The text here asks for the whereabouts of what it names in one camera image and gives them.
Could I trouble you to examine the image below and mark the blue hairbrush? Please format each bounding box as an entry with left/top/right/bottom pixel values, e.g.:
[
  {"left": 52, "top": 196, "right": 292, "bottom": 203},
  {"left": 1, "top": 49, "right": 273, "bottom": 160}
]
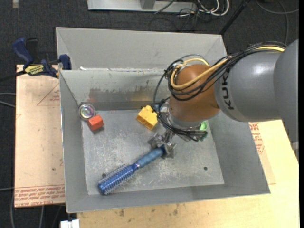
[{"left": 97, "top": 145, "right": 167, "bottom": 196}]

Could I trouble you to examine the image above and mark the brown cardboard board, red print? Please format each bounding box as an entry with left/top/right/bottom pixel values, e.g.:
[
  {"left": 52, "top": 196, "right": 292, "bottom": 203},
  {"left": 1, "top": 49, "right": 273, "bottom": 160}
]
[{"left": 14, "top": 64, "right": 277, "bottom": 209}]

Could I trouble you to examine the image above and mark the red block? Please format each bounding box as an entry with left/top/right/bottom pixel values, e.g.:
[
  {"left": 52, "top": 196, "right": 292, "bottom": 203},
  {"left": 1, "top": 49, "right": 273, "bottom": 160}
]
[{"left": 86, "top": 114, "right": 105, "bottom": 132}]

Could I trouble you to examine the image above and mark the grey metal bin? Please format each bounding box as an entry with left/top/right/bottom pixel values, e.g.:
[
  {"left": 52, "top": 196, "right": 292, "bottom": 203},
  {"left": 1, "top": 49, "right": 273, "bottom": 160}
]
[{"left": 56, "top": 27, "right": 271, "bottom": 214}]

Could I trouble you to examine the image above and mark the yellow toy block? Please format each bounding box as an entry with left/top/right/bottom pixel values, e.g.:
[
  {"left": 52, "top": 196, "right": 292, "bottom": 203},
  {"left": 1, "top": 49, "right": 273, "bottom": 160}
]
[{"left": 135, "top": 105, "right": 159, "bottom": 131}]

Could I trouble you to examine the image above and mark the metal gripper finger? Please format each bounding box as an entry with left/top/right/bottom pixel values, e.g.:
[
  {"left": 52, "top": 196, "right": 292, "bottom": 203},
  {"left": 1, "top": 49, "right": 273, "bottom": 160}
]
[
  {"left": 147, "top": 133, "right": 165, "bottom": 149},
  {"left": 163, "top": 143, "right": 178, "bottom": 160}
]

